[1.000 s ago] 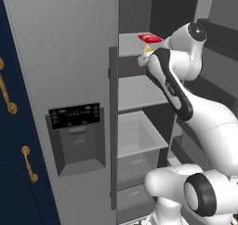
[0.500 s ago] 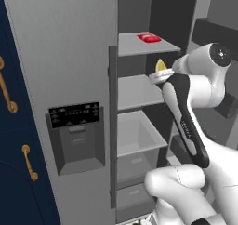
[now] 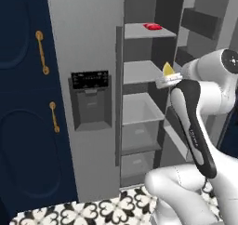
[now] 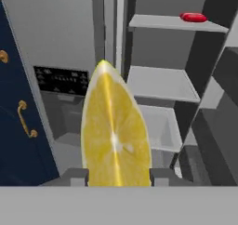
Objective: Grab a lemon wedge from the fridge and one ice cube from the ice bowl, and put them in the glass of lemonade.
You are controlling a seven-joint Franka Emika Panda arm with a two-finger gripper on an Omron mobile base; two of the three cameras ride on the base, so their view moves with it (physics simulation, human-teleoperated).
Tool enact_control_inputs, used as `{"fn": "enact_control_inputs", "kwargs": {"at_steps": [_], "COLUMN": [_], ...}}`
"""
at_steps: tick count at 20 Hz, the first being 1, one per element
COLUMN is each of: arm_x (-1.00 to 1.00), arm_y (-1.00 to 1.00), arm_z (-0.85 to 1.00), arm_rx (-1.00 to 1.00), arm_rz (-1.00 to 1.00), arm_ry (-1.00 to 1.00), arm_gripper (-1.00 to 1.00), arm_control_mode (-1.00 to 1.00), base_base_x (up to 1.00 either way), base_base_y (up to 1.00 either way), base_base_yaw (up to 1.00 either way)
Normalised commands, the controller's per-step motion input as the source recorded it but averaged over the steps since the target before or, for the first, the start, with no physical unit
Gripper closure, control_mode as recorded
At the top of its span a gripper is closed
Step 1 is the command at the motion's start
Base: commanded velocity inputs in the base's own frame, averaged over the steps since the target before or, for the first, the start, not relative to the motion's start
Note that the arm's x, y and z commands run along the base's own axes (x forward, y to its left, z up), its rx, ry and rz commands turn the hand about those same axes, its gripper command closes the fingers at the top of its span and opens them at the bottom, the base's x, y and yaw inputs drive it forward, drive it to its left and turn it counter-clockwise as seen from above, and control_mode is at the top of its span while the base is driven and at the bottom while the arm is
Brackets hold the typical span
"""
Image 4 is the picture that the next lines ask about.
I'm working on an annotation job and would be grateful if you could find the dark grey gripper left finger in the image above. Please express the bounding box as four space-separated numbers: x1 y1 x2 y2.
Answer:
41 167 90 188

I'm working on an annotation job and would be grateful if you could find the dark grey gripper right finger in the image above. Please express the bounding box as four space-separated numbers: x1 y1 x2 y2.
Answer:
149 167 193 188

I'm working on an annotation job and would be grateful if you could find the yellow lemon wedge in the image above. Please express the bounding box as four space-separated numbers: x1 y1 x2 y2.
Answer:
80 59 153 188

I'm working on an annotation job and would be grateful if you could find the open grey fridge door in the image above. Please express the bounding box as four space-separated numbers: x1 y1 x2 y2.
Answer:
168 0 238 187

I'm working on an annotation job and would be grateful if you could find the grey fridge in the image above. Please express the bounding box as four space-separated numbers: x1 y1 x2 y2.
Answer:
0 0 231 187

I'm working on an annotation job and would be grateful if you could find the dark blue cupboard door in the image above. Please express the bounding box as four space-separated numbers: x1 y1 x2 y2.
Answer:
0 0 60 187

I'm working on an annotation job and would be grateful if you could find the red flat food item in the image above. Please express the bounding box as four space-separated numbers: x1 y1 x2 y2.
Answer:
178 12 208 23

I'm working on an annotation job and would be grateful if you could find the brass cupboard handle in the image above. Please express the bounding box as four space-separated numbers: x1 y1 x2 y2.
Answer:
0 49 9 64
17 99 39 139

